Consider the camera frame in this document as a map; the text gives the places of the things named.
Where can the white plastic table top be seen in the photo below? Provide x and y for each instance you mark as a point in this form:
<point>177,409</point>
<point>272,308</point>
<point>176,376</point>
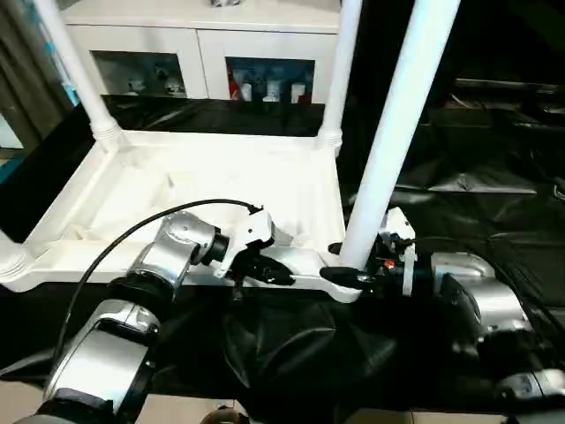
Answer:
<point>198,176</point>

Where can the white plastic table leg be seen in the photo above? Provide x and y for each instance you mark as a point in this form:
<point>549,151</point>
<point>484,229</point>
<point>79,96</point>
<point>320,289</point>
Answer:
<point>342,66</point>
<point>397,132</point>
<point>9,258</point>
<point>79,66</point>

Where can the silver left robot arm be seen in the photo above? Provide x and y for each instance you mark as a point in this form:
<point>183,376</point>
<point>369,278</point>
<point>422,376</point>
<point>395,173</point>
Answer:
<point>176,247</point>

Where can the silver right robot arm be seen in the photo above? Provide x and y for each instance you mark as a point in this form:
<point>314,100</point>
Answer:
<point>494,300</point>

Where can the black plastic mat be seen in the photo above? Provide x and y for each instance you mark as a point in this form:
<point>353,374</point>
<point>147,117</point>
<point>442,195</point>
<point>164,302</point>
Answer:
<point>485,212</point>

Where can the dark rounded robot foot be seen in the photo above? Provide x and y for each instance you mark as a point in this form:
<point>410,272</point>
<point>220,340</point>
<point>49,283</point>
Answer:
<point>223,416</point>

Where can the white bottle with dark cap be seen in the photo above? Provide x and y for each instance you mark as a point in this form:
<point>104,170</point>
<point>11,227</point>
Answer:
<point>247,91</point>

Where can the white cabinet with glass doors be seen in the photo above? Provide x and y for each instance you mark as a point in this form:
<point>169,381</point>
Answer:
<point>198,31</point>

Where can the teal plastic stool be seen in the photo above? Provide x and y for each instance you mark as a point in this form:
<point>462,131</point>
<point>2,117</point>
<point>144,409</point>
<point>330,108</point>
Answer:
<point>70,90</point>

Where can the dark grey device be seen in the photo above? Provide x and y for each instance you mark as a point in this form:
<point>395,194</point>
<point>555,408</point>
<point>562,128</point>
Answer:
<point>223,3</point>

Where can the blue floor mat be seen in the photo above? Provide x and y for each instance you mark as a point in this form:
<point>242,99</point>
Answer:
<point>3,170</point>

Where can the grey curtain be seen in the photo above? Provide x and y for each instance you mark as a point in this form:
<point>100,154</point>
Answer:
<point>22,66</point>

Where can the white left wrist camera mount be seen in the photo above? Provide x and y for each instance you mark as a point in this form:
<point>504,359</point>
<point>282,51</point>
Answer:
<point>251,225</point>

